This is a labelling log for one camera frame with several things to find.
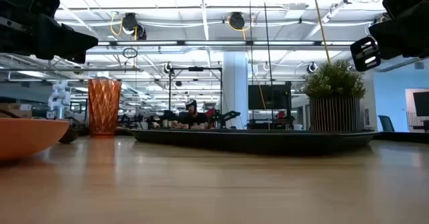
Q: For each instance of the orange plastic plate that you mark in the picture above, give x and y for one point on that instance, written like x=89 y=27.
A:
x=27 y=137

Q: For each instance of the potted plant in ribbed pot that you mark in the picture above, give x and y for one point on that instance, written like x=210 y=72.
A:
x=335 y=96

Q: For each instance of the black computer monitor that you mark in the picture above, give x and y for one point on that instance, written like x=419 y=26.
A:
x=268 y=96

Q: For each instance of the orange faceted plastic cup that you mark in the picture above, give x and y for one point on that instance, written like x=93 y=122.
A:
x=104 y=106

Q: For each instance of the black background rig frame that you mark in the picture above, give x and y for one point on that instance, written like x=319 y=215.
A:
x=196 y=68

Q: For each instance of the black serving tray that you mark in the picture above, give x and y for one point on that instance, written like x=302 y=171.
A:
x=251 y=143

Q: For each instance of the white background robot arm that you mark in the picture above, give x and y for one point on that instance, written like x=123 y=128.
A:
x=59 y=96

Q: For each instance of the white square column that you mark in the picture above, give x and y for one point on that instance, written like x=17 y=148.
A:
x=234 y=90

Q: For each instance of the person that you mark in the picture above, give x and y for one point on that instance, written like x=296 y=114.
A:
x=192 y=118

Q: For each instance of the blue office chair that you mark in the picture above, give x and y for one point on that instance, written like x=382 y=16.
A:
x=386 y=123

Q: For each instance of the cardboard boxes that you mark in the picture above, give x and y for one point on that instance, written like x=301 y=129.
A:
x=15 y=110

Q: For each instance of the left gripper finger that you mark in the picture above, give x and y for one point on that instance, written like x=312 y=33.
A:
x=67 y=39
x=75 y=58

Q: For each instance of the dark wall screen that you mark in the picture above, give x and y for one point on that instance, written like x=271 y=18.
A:
x=421 y=103

